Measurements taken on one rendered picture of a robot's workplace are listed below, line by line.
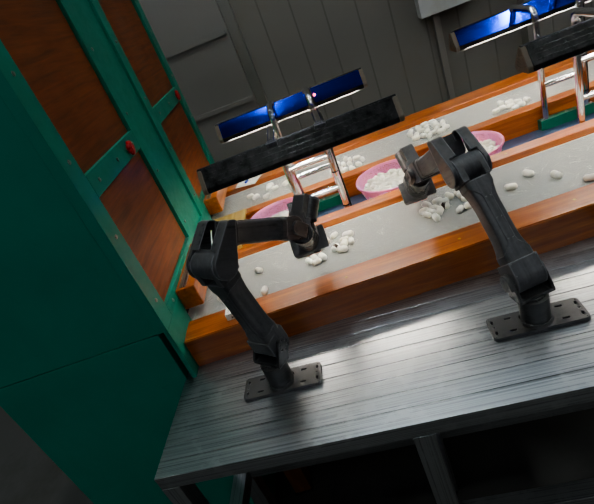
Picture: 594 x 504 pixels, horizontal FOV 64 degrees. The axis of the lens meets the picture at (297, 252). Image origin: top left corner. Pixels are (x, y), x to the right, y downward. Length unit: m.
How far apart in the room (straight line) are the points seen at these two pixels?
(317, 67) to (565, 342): 2.73
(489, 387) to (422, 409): 0.14
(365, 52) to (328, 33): 0.28
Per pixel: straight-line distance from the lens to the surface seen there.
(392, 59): 3.52
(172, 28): 3.53
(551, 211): 1.37
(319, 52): 3.47
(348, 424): 1.06
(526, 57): 1.53
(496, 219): 1.09
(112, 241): 1.19
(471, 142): 1.14
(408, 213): 1.56
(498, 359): 1.11
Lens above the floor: 1.46
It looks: 28 degrees down
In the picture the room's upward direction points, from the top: 23 degrees counter-clockwise
